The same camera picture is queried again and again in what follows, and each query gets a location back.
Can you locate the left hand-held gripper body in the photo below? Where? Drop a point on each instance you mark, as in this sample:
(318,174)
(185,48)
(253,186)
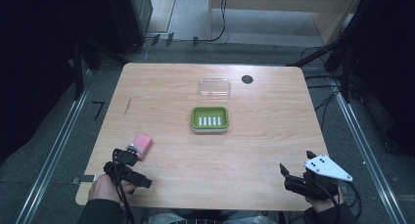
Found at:
(129,175)

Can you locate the metal floor rail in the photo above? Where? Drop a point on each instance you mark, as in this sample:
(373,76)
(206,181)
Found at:
(368,155)
(52,152)

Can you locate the person's left hand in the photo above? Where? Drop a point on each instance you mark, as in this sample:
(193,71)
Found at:
(103,188)

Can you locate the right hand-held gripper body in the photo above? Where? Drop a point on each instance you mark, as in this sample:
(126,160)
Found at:
(323,167)

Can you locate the black stand with curtain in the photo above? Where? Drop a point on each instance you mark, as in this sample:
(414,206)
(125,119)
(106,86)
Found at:
(345,54)

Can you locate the person's right hand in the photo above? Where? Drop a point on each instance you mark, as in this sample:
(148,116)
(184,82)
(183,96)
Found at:
(321,203)

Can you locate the green soap dish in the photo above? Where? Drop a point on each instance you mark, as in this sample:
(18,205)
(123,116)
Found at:
(209,120)

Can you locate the pink soap bar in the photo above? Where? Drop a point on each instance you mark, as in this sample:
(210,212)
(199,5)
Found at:
(144,145)

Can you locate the black cabinet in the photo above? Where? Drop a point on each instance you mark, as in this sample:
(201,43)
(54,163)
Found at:
(130,18)

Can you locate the clear plastic lid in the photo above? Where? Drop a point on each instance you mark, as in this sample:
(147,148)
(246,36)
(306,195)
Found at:
(214,87)

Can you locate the black table grommet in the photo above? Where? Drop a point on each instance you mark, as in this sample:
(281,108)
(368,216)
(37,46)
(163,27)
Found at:
(247,79)

